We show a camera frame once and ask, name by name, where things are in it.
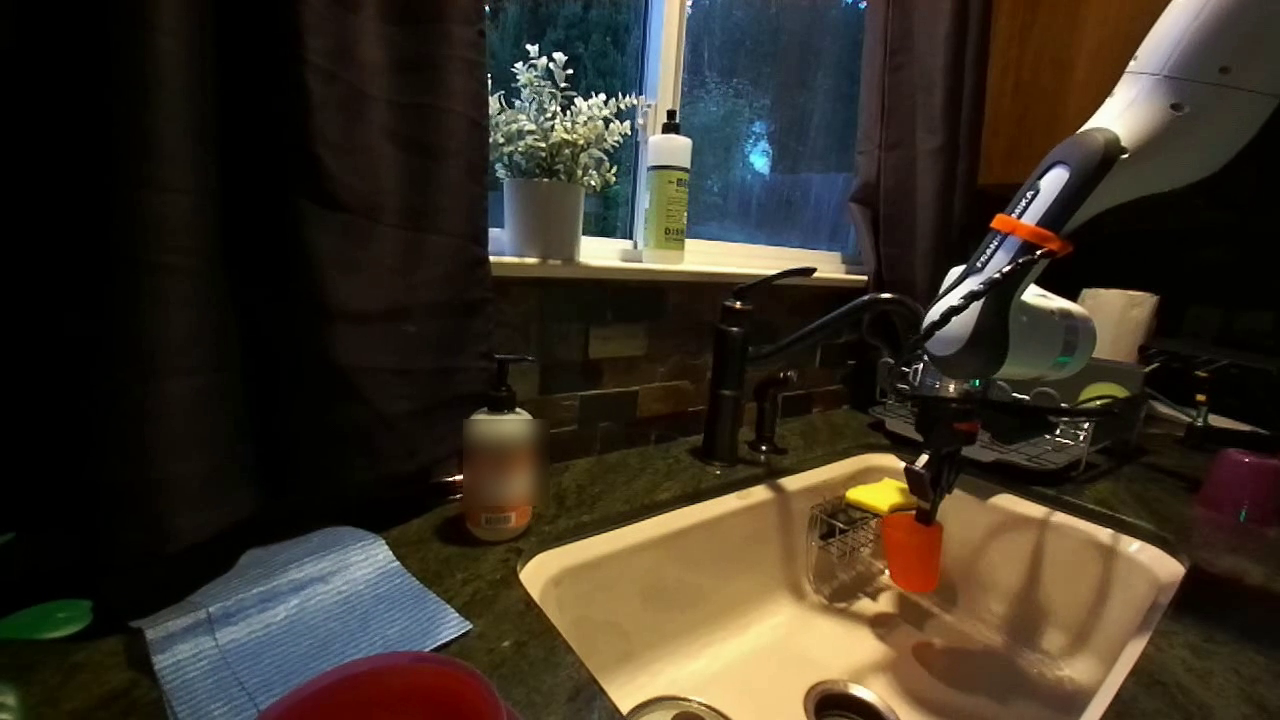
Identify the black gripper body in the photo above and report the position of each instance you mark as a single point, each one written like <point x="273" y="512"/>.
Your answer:
<point x="946" y="428"/>

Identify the orange plastic cup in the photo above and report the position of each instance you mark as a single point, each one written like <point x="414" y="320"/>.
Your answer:
<point x="915" y="552"/>

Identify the dark bronze faucet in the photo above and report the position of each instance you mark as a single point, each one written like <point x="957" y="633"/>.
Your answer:
<point x="738" y="351"/>

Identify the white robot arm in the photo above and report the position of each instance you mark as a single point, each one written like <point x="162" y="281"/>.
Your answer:
<point x="1193" y="92"/>

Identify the white ceramic sink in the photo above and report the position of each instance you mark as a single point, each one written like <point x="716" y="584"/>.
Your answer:
<point x="1036" y="619"/>

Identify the purple cup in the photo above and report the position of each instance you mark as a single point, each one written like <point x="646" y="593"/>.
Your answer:
<point x="1240" y="487"/>

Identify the yellow sponge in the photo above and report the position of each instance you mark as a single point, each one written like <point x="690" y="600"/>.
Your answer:
<point x="881" y="497"/>

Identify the grey dish drying rack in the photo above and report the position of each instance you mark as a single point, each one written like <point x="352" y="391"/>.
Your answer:
<point x="1030" y="426"/>

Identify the white paper towel roll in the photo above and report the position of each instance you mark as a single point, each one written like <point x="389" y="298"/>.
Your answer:
<point x="1122" y="320"/>

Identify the dark curtain right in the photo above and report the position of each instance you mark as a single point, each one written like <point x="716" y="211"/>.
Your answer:
<point x="922" y="98"/>

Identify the dark curtain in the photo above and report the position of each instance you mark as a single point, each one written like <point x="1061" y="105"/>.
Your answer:
<point x="242" y="264"/>
<point x="922" y="98"/>

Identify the green dish soap bottle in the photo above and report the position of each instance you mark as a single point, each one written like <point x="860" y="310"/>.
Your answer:
<point x="665" y="188"/>

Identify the soap pump bottle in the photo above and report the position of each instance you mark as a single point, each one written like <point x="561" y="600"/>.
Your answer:
<point x="496" y="459"/>

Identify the white potted plant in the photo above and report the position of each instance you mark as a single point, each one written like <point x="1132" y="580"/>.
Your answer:
<point x="553" y="147"/>

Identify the red bowl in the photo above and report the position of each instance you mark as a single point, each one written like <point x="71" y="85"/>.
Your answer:
<point x="392" y="687"/>

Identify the blue dish cloth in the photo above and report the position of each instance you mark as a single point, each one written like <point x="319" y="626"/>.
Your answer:
<point x="287" y="614"/>

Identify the dark curtain left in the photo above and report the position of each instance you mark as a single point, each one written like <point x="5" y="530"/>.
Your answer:
<point x="242" y="264"/>

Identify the green lid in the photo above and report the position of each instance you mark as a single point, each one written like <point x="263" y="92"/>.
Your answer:
<point x="47" y="623"/>

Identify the wire sponge caddy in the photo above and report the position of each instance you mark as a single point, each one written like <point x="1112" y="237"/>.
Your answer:
<point x="841" y="548"/>

